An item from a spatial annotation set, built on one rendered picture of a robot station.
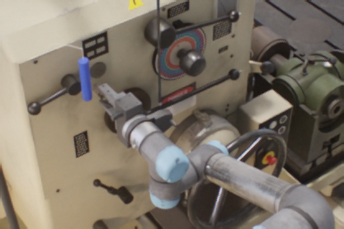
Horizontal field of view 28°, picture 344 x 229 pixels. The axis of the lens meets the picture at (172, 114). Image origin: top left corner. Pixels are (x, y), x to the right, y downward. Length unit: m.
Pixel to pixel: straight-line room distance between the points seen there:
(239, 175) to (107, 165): 0.55
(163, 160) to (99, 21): 0.40
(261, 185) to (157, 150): 0.25
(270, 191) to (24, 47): 0.66
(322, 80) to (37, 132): 1.10
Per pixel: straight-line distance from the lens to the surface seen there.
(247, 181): 1.58
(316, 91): 2.45
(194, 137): 2.06
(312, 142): 2.50
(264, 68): 2.18
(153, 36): 1.76
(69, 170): 1.95
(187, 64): 1.84
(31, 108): 1.69
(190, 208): 1.99
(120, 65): 1.81
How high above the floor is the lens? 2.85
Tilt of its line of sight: 43 degrees down
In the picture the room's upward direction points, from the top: straight up
